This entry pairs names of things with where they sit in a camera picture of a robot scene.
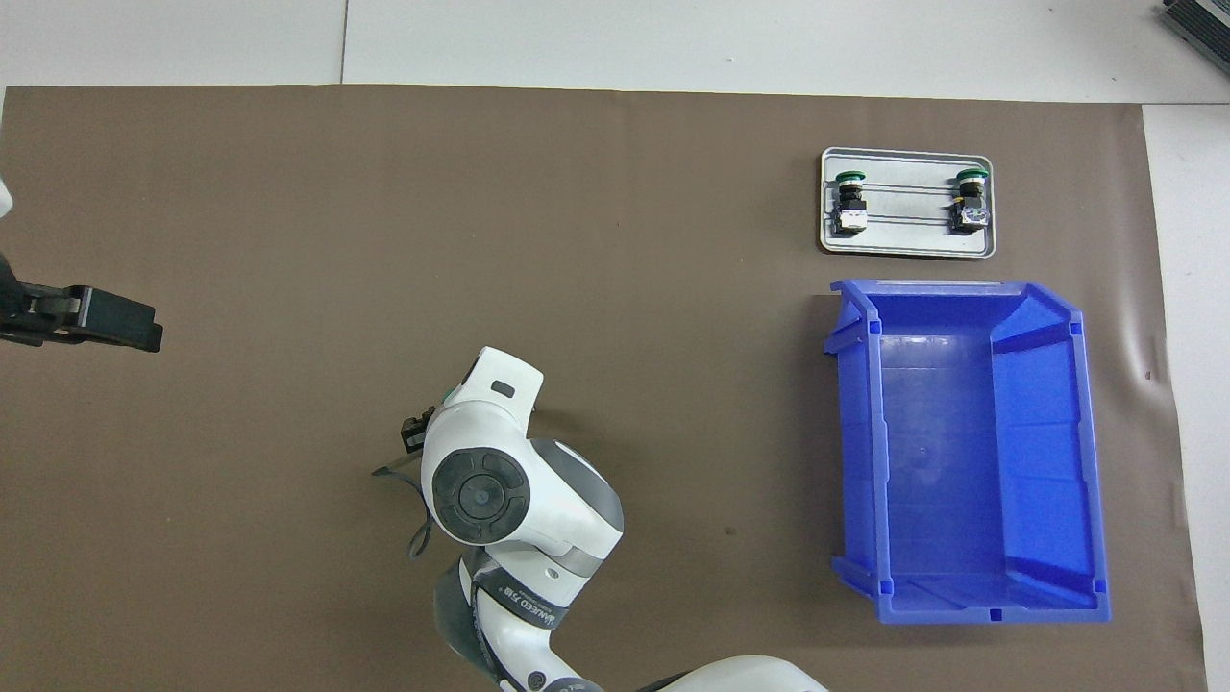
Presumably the green push button white label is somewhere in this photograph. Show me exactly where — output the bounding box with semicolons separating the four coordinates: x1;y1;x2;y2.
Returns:
832;169;871;235

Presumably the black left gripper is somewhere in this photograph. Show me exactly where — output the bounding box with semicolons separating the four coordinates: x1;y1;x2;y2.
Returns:
0;255;164;354

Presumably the brown paper table mat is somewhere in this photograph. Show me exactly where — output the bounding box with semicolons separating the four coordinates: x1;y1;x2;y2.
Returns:
0;85;1210;692

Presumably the green push button blue label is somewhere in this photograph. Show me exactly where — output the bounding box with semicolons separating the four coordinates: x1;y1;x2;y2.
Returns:
949;167;991;234

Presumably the grey metal tray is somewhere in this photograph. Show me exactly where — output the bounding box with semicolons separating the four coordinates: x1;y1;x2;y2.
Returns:
819;147;998;259

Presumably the grey ribbed metal device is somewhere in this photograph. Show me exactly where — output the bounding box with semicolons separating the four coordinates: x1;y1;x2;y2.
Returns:
1158;0;1230;61

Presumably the blue plastic storage bin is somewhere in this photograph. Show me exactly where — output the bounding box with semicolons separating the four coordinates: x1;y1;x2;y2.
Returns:
824;279;1112;626

